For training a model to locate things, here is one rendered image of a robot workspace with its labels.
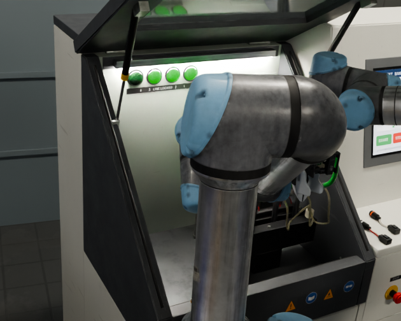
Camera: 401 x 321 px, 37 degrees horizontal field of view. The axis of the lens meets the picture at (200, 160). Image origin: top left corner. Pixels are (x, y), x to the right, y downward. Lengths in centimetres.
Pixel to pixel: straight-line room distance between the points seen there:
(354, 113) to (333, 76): 17
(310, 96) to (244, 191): 16
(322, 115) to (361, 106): 34
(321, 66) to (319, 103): 49
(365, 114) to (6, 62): 245
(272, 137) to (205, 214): 15
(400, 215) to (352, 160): 24
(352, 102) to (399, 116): 9
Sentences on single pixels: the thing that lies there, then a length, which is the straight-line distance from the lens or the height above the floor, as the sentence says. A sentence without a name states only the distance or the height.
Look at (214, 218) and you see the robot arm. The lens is 85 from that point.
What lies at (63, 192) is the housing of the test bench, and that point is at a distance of 215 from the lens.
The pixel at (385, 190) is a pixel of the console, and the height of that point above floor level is 102.
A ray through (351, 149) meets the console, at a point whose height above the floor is 117.
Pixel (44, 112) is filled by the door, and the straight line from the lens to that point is 343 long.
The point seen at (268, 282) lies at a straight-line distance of 166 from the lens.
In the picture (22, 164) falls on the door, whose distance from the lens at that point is 354.
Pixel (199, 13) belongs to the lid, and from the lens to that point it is 158.
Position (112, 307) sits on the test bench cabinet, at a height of 77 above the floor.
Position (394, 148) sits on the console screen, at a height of 116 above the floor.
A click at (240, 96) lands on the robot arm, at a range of 79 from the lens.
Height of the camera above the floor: 192
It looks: 25 degrees down
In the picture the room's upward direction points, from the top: 5 degrees clockwise
